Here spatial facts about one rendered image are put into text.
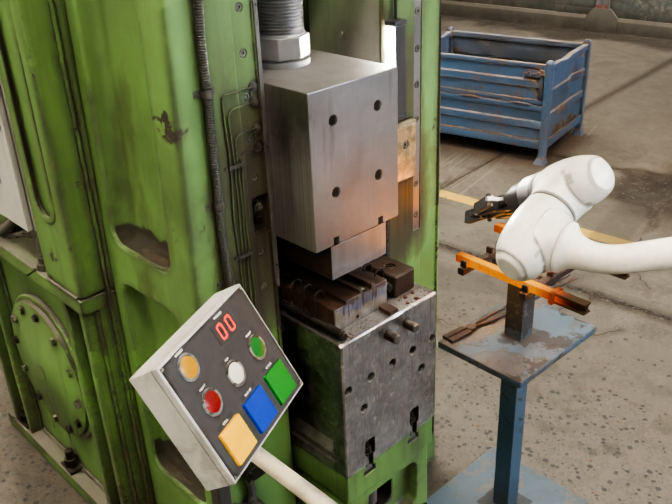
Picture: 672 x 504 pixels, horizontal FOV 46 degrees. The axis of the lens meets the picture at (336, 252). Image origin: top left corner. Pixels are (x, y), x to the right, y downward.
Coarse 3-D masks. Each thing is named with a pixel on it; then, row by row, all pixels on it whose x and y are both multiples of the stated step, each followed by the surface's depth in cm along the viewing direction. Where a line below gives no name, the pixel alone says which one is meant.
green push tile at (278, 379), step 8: (280, 360) 176; (272, 368) 173; (280, 368) 175; (264, 376) 171; (272, 376) 172; (280, 376) 174; (288, 376) 176; (272, 384) 171; (280, 384) 173; (288, 384) 176; (272, 392) 171; (280, 392) 172; (288, 392) 175; (280, 400) 172
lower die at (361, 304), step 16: (288, 272) 223; (304, 272) 222; (352, 272) 221; (368, 272) 220; (288, 288) 217; (320, 288) 214; (336, 288) 214; (352, 288) 212; (384, 288) 217; (320, 304) 208; (336, 304) 208; (352, 304) 210; (368, 304) 214; (336, 320) 207; (352, 320) 212
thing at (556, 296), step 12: (468, 264) 228; (480, 264) 225; (492, 264) 224; (504, 276) 219; (540, 288) 211; (552, 288) 211; (552, 300) 208; (564, 300) 207; (576, 300) 205; (576, 312) 205; (588, 312) 205
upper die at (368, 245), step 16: (384, 224) 209; (352, 240) 202; (368, 240) 206; (384, 240) 211; (288, 256) 211; (304, 256) 206; (320, 256) 201; (336, 256) 199; (352, 256) 203; (368, 256) 208; (320, 272) 203; (336, 272) 201
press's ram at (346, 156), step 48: (288, 96) 180; (336, 96) 182; (384, 96) 193; (288, 144) 186; (336, 144) 187; (384, 144) 199; (288, 192) 193; (336, 192) 192; (384, 192) 205; (288, 240) 200; (336, 240) 199
